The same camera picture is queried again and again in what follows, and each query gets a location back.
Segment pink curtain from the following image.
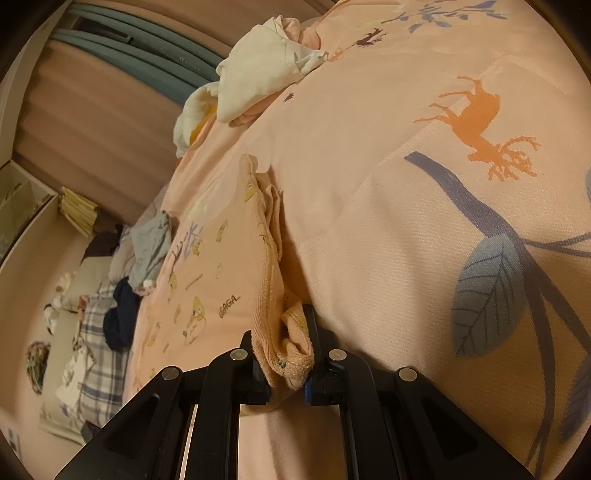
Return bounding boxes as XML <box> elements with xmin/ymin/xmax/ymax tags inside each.
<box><xmin>13</xmin><ymin>1</ymin><xmax>332</xmax><ymax>223</ymax></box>

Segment white and orange plush garment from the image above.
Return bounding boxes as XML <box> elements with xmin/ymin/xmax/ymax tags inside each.
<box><xmin>173</xmin><ymin>82</ymin><xmax>219</xmax><ymax>159</ymax></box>

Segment teal curtain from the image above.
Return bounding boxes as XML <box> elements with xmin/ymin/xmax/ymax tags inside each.
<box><xmin>51</xmin><ymin>2</ymin><xmax>222</xmax><ymax>105</ymax></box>

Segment pink animal print bedspread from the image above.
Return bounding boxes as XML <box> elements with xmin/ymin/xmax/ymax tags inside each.
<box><xmin>169</xmin><ymin>1</ymin><xmax>590</xmax><ymax>479</ymax></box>

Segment peach cartoon print garment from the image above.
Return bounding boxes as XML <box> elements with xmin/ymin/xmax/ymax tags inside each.
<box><xmin>124</xmin><ymin>154</ymin><xmax>314</xmax><ymax>410</ymax></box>

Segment beige shelf unit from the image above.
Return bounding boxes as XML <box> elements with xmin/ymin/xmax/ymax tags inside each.
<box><xmin>1</xmin><ymin>160</ymin><xmax>58</xmax><ymax>273</ymax></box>

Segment grey folded garment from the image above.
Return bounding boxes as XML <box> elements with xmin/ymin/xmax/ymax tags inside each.
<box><xmin>128</xmin><ymin>211</ymin><xmax>172</xmax><ymax>293</ymax></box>

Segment white folded garment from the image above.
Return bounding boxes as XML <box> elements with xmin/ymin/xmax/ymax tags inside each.
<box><xmin>216</xmin><ymin>15</ymin><xmax>328</xmax><ymax>124</ymax></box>

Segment dark navy garment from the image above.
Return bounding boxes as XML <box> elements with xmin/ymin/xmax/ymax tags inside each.
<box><xmin>103</xmin><ymin>277</ymin><xmax>142</xmax><ymax>352</ymax></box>

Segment plaid pillow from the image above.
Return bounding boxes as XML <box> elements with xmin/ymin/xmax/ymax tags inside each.
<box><xmin>56</xmin><ymin>283</ymin><xmax>128</xmax><ymax>427</ymax></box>

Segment stack of books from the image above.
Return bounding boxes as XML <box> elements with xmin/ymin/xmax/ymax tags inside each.
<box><xmin>58</xmin><ymin>187</ymin><xmax>99</xmax><ymax>238</ymax></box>

